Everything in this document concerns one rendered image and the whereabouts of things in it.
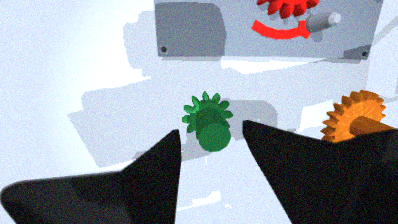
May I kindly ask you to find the green gear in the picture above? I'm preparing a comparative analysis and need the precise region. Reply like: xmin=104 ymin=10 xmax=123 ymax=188
xmin=182 ymin=91 xmax=233 ymax=153

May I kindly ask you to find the grey board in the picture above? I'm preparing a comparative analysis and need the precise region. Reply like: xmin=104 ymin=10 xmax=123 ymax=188
xmin=154 ymin=0 xmax=384 ymax=60

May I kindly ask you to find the red gear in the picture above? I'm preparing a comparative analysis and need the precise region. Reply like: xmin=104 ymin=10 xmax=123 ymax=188
xmin=257 ymin=0 xmax=319 ymax=19

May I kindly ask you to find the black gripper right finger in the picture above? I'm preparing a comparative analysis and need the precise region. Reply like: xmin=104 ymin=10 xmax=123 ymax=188
xmin=242 ymin=120 xmax=398 ymax=224

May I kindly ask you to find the orange gear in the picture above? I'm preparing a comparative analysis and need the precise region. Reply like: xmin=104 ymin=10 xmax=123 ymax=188
xmin=321 ymin=90 xmax=395 ymax=142

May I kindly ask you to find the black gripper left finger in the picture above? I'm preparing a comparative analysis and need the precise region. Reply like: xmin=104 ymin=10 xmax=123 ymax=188
xmin=0 ymin=129 xmax=181 ymax=224

